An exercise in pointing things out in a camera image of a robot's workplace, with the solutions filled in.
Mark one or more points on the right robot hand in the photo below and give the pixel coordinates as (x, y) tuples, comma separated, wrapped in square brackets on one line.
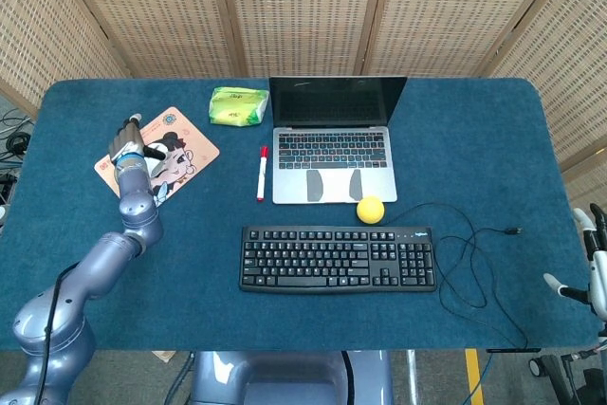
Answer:
[(590, 263)]

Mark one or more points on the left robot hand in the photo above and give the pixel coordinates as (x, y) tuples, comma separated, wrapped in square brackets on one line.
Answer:
[(128, 141)]

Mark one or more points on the white computer mouse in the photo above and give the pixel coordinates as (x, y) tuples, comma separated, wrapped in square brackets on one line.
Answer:
[(154, 169)]

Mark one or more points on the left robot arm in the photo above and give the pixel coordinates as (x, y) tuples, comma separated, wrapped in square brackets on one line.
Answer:
[(95, 263)]

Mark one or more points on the cartoon girl mouse pad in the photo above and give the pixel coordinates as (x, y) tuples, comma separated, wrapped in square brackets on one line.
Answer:
[(189, 149)]

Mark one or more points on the black caster wheel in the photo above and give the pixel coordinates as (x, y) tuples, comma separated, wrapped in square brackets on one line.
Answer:
[(540, 366)]

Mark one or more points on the green tissue pack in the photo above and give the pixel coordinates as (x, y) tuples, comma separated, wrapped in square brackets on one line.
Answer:
[(238, 106)]

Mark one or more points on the red white marker pen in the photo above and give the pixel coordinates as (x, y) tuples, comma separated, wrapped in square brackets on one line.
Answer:
[(261, 172)]

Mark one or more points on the blue table mat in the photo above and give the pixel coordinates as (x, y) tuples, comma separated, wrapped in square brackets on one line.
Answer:
[(474, 149)]

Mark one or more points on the silver laptop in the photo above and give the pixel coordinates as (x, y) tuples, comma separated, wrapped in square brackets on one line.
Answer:
[(334, 139)]

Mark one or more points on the woven folding screen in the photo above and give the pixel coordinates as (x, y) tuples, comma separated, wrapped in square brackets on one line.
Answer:
[(303, 6)]

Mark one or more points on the yellow ball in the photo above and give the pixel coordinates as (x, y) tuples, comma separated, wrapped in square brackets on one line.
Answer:
[(370, 210)]

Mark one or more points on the black keyboard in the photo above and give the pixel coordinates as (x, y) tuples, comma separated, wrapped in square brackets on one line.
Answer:
[(337, 260)]

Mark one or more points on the grey robot torso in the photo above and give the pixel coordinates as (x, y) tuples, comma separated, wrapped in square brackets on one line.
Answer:
[(289, 376)]

